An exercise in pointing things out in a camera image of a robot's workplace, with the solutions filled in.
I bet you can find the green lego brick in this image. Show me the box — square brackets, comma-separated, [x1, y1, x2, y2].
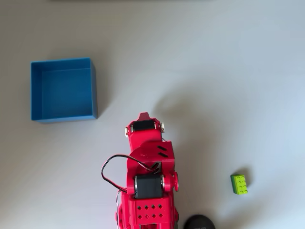
[230, 174, 248, 195]

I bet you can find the blue box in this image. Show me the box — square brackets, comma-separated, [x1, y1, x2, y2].
[30, 57, 99, 124]

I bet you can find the black gooseneck stand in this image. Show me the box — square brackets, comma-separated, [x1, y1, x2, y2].
[183, 214, 216, 229]

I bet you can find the black servo cable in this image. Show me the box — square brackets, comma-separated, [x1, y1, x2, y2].
[101, 154, 160, 193]

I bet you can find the white thin servo cable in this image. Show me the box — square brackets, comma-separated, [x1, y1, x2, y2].
[115, 190, 120, 227]

